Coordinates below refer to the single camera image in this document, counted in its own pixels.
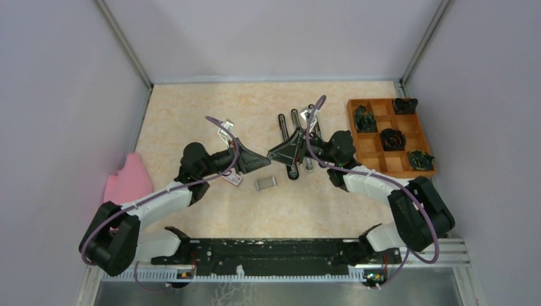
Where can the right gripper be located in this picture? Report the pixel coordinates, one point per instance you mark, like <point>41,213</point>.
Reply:
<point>288,152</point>

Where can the dark clip bundle bottom right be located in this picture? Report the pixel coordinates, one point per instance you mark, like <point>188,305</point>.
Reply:
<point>420,160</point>

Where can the pink cloth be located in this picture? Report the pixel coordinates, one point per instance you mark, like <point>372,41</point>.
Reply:
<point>130,183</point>

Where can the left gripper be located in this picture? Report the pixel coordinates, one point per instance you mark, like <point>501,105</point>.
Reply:
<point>247,161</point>

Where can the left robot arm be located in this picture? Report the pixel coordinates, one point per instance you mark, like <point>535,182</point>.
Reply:
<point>115,238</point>

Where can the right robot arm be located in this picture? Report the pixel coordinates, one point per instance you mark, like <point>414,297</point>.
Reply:
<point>420,215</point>

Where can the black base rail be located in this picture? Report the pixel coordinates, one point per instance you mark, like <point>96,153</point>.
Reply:
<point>275,257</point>

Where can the red white staple box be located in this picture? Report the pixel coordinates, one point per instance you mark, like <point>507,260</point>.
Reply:
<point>233,178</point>

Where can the wooden compartment tray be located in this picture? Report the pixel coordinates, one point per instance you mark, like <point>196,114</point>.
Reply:
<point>369,150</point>

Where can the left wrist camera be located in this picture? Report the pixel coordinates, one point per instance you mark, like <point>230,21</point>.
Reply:
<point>225,129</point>

